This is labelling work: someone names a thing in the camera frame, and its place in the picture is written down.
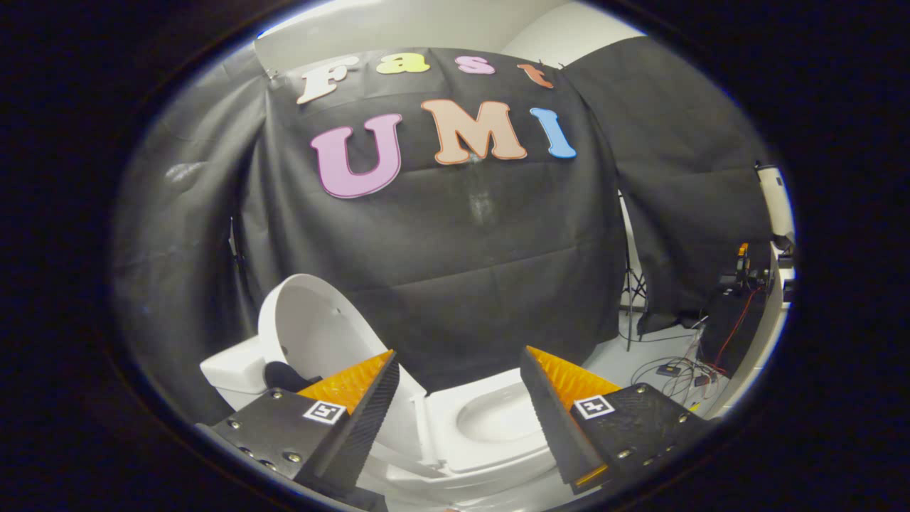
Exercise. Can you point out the black light stand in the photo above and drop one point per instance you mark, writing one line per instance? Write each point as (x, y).
(630, 299)

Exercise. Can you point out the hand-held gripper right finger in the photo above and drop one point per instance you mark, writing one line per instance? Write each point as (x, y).
(553, 427)

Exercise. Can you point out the orange and black gripper device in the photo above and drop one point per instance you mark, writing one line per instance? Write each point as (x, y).
(741, 267)

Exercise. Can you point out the white ceramic toilet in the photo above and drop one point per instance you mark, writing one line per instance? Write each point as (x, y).
(227, 370)

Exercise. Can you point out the small black adapter box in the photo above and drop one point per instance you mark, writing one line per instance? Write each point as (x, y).
(668, 370)

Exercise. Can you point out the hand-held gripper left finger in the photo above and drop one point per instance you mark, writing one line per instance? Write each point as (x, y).
(359, 434)

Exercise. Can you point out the white toilet lid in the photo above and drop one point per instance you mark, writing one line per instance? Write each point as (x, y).
(313, 327)

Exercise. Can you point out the white table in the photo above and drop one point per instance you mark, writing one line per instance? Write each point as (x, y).
(753, 370)

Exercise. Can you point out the black cloth covered table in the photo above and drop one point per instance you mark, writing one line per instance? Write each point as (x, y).
(750, 334)

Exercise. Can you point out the white toilet seat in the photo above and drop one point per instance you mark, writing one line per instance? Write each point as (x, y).
(441, 419)

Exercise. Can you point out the black backdrop cloth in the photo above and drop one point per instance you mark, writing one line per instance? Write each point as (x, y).
(462, 249)

